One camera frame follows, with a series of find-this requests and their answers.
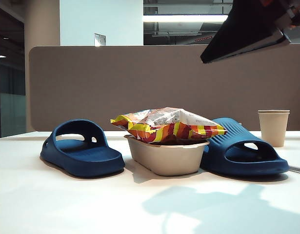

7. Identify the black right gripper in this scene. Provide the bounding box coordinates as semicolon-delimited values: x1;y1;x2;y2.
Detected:
200;0;300;64

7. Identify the orange yellow chip bag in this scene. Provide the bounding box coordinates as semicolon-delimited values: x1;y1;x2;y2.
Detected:
110;107;228;145

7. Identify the white ceiling light strip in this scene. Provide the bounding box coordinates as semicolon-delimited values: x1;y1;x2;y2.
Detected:
142;15;229;23

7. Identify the beige paper cup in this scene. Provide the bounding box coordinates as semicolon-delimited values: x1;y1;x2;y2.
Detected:
257;109;291;148

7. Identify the brown desk partition panel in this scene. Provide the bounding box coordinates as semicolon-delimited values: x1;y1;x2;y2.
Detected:
29;44;300;132

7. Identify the dark blue slide slipper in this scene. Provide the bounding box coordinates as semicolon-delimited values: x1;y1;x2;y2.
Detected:
40;118;126;178
200;117;291;176

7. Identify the dark glass door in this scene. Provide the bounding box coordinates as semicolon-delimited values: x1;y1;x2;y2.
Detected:
0;4;26;139

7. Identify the metal wall plate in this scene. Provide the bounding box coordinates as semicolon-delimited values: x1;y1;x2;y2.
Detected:
93;33;107;47

